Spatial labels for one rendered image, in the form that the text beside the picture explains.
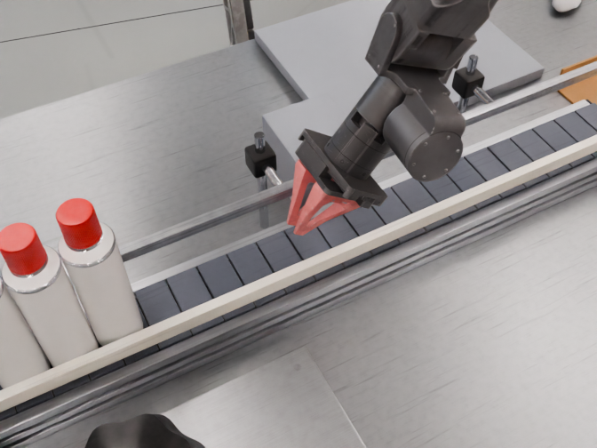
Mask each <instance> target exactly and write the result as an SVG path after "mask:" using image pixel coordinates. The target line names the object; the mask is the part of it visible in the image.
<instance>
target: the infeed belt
mask: <svg viewBox="0 0 597 448"><path fill-rule="evenodd" d="M594 135H597V105H596V104H595V103H592V104H590V105H587V106H585V107H582V108H580V109H577V110H575V112H574V111H572V112H570V113H568V114H566V115H564V116H560V117H557V118H555V119H554V120H551V121H549V122H546V123H544V124H541V125H538V126H536V127H533V128H532V129H529V130H527V131H525V132H521V133H518V134H516V135H514V136H512V137H510V139H509V138H507V139H505V140H501V141H500V142H497V143H495V144H492V145H490V146H487V147H486V148H482V149H480V150H477V151H475V152H473V153H471V154H468V155H466V156H464V157H461V158H460V160H459V161H458V163H457V165H456V166H455V167H454V168H453V169H452V170H451V171H450V172H449V173H447V174H446V175H445V176H443V177H441V178H440V179H438V180H433V181H428V182H423V181H418V180H415V179H413V178H410V179H407V180H404V181H402V182H400V183H397V184H395V185H393V186H391V188H390V187H388V188H385V189H383V190H384V191H385V193H386V194H387V199H386V200H385V202H384V203H383V204H382V205H380V206H377V205H372V206H371V208H370V209H367V208H363V207H359V208H357V209H354V210H352V211H350V212H347V213H344V214H342V215H339V216H338V217H335V218H333V219H331V220H327V221H325V222H324V223H323V224H321V225H320V226H318V227H316V228H314V229H312V230H311V231H309V232H308V233H306V234H304V235H303V236H300V235H295V234H294V233H293V231H294V229H295V227H296V226H293V227H291V228H287V229H285V230H284V232H283V231H281V232H278V233H276V234H273V235H271V236H268V237H266V238H263V239H261V240H258V241H257V242H256V244H255V243H252V244H248V245H246V246H244V247H242V248H239V249H237V250H235V251H232V252H229V253H227V256H226V255H225V254H224V255H222V256H220V257H218V258H216V259H213V260H209V261H207V262H204V263H203V264H201V265H198V266H197V269H198V270H199V272H198V271H197V269H196V268H195V267H193V268H190V269H188V270H186V271H183V272H181V273H178V274H177V275H174V276H171V277H168V278H166V281H167V283H168V284H167V283H166V282H165V280H162V281H159V282H157V283H154V284H151V285H149V286H147V287H144V288H142V289H139V290H137V291H136V292H135V295H136V297H137V298H135V300H136V302H137V305H138V308H139V312H140V315H141V318H142V321H143V323H144V329H145V328H148V327H149V326H151V325H154V324H157V323H160V322H162V321H163V320H166V319H168V318H170V317H173V316H176V315H178V314H180V313H182V312H185V311H187V310H189V309H191V308H194V307H197V306H199V305H201V304H204V303H205V302H207V301H210V300H213V299H216V298H218V297H219V296H222V295H224V294H226V293H229V292H231V291H234V290H236V289H238V288H241V287H243V286H245V285H247V284H250V283H253V282H255V281H257V280H259V279H261V278H263V277H266V276H269V275H272V274H273V273H275V272H278V271H280V270H282V269H285V268H287V267H290V266H292V265H294V264H297V263H299V262H301V261H303V260H306V259H309V258H311V257H313V256H315V255H317V254H319V253H322V252H325V251H328V250H329V249H331V248H334V247H336V246H338V245H341V244H343V243H346V242H348V241H350V240H353V239H355V238H356V237H359V236H362V235H365V234H367V233H369V232H371V231H373V230H375V229H378V228H381V227H384V226H385V225H387V224H390V223H392V222H394V221H397V220H399V219H402V218H404V217H406V216H409V215H411V214H412V213H415V212H418V211H421V210H423V209H425V208H427V207H429V206H431V205H433V204H437V203H439V202H441V201H443V200H445V199H448V198H450V197H452V196H455V195H457V194H460V193H462V192H464V191H467V190H468V189H470V188H474V187H476V186H479V185H481V184H482V183H485V182H487V181H489V180H493V179H495V178H497V177H499V176H501V175H504V174H506V173H508V172H511V171H513V170H516V169H518V168H520V167H523V166H524V165H526V164H530V163H532V162H535V161H537V160H538V159H541V158H543V157H545V156H549V155H551V154H553V153H555V152H557V151H560V150H562V149H564V148H567V147H569V146H572V145H574V144H576V143H578V142H580V141H582V140H586V139H588V138H591V137H592V136H594ZM595 158H597V151H595V152H593V153H592V154H590V155H587V156H584V157H581V158H579V159H578V160H576V161H573V162H571V163H569V164H565V165H563V166H562V167H559V168H557V169H555V170H552V171H550V172H548V173H545V174H543V175H541V176H538V177H536V178H535V179H533V180H529V181H527V182H524V183H522V184H521V185H519V186H516V187H514V188H510V189H508V190H507V191H505V192H502V193H500V194H498V195H495V196H493V197H491V198H488V199H486V200H484V201H482V202H479V203H478V204H474V205H472V206H470V207H468V208H465V209H464V210H462V211H459V212H456V213H454V214H451V215H450V216H448V217H445V218H443V219H441V220H437V221H436V222H434V223H431V224H429V225H427V226H425V227H422V228H420V229H417V230H415V231H413V232H411V233H409V234H407V235H405V236H401V237H399V238H397V239H395V240H393V241H391V242H388V243H386V244H383V245H380V246H379V247H377V248H374V249H372V250H370V251H368V252H365V253H363V254H360V255H358V256H356V257H354V258H352V259H350V260H347V261H344V262H342V263H340V264H338V265H336V266H334V267H332V268H328V269H326V270H324V271H322V272H320V273H318V274H315V275H313V276H310V277H308V278H306V279H304V280H301V281H299V282H297V283H295V284H292V285H290V286H287V287H285V288H283V289H281V290H279V291H277V292H273V293H271V294H269V295H267V296H265V297H263V298H261V299H258V300H255V301H253V302H251V303H249V304H247V305H244V306H242V307H240V308H237V309H235V310H233V311H230V312H228V313H226V314H224V315H222V316H219V317H216V318H214V319H212V320H210V321H208V322H206V323H204V324H200V325H198V326H196V327H194V328H192V329H190V330H187V331H185V332H183V333H180V334H178V335H176V336H173V337H171V338H169V339H168V340H164V341H162V342H159V343H157V344H155V345H154V346H151V347H149V348H145V349H143V350H141V351H140V352H137V353H135V354H133V355H130V356H127V357H126V358H123V359H121V360H119V361H116V362H114V363H112V364H109V365H107V366H105V367H102V368H100V369H98V370H97V371H94V372H91V373H88V374H86V375H84V376H83V377H80V378H78V379H76V380H72V381H70V382H69V383H66V384H64V385H62V386H60V387H57V388H55V389H52V390H50V391H48V392H46V393H43V394H42V395H40V396H36V397H34V398H32V399H29V400H27V401H26V402H23V403H21V404H18V405H15V406H13V407H12V408H9V409H7V410H5V411H3V412H0V421H2V420H6V419H8V418H10V417H11V416H14V415H16V414H18V413H20V412H24V411H26V410H27V409H30V408H32V407H34V406H37V405H39V404H41V403H44V402H46V401H48V400H50V399H53V398H54V397H56V396H60V395H62V394H64V393H66V392H68V391H70V390H72V389H75V388H78V387H80V386H82V385H84V384H86V383H88V382H91V381H93V380H96V379H98V378H100V377H102V376H105V375H107V374H109V373H111V372H114V371H116V370H118V369H121V368H123V367H125V366H126V365H129V364H132V363H134V362H137V361H139V360H140V359H143V358H145V357H147V356H151V355H153V354H154V353H156V352H159V351H161V350H163V349H165V348H168V347H170V346H172V345H175V344H177V343H179V342H181V341H183V340H186V339H189V338H191V337H193V336H195V335H197V334H199V333H201V332H205V331H207V330H209V329H210V328H213V327H215V326H217V325H220V324H223V323H225V322H227V321H229V320H231V319H233V318H236V317H238V316H240V315H243V314H245V313H247V312H250V311H252V310H253V309H255V308H259V307H261V306H263V305H266V304H267V303H269V302H271V301H274V300H277V299H279V298H281V297H283V296H285V295H288V294H290V293H292V292H295V291H297V290H299V289H301V288H304V287H306V286H308V285H310V284H313V283H315V282H317V281H320V280H322V279H324V278H326V277H328V276H331V275H334V274H336V273H338V272H339V271H342V270H344V269H346V268H350V267H352V266H353V265H355V264H358V263H360V262H362V261H365V260H367V259H369V258H372V257H374V256H376V255H378V254H380V253H382V252H385V251H388V250H390V249H392V248H395V247H396V246H398V245H400V244H404V243H406V242H408V241H410V240H412V239H414V238H416V237H419V236H422V235H424V234H426V233H428V232H430V231H433V230H435V229H437V228H440V227H442V226H444V225H446V224H449V223H451V222H452V221H454V220H458V219H460V218H462V217H465V216H466V215H468V214H471V213H473V212H476V211H479V210H480V209H482V208H484V207H487V206H489V205H491V204H494V203H496V202H498V201H501V200H503V199H505V198H507V197H509V196H512V195H514V194H517V193H519V192H521V191H523V190H525V189H527V188H530V187H533V186H535V185H537V184H539V183H541V182H543V181H545V180H549V179H551V178H552V177H555V176H557V175H559V174H561V173H564V172H566V171H568V170H571V169H573V168H575V167H578V166H579V165H581V164H585V163H587V162H589V161H591V160H594V159H595ZM284 233H285V234H286V235H285V234H284ZM257 246H258V247H257ZM227 257H228V258H229V260H228V259H227Z"/></svg>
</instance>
